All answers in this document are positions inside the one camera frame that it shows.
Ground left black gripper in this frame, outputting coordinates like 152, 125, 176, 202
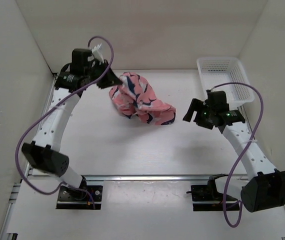
84, 59, 123, 90

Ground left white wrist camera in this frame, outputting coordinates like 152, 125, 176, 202
89, 43, 105, 63

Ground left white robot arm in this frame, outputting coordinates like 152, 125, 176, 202
21, 45, 122, 200

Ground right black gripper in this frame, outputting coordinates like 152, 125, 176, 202
182, 98, 215, 130

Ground pink shark print shorts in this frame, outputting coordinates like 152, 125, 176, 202
109, 72, 176, 126

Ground aluminium front rail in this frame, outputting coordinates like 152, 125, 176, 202
82, 174, 248, 182

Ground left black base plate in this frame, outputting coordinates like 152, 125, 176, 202
56, 185, 103, 210

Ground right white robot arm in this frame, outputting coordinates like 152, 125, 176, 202
183, 91, 285, 213

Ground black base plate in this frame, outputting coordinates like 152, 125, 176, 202
56, 185, 103, 210
190, 184, 242, 212

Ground white perforated plastic basket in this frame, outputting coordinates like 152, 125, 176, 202
196, 57, 255, 108

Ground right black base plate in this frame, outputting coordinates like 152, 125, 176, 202
190, 184, 242, 212

